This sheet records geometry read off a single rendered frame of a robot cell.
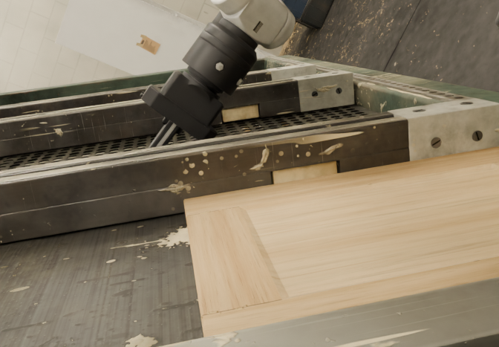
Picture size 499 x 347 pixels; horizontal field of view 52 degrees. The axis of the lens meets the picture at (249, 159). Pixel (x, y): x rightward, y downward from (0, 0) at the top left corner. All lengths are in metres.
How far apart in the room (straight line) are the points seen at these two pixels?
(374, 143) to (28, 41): 5.52
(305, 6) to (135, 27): 1.53
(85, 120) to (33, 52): 4.92
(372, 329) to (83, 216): 0.39
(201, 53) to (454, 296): 0.51
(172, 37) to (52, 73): 1.99
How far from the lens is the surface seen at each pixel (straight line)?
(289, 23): 0.77
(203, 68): 0.72
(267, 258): 0.43
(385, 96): 1.02
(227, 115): 1.11
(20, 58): 6.06
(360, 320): 0.31
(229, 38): 0.72
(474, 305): 0.32
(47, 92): 2.13
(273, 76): 1.39
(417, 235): 0.46
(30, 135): 1.13
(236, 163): 0.59
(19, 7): 5.99
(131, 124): 1.10
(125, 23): 4.39
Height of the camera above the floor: 1.34
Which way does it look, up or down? 14 degrees down
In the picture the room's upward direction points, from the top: 69 degrees counter-clockwise
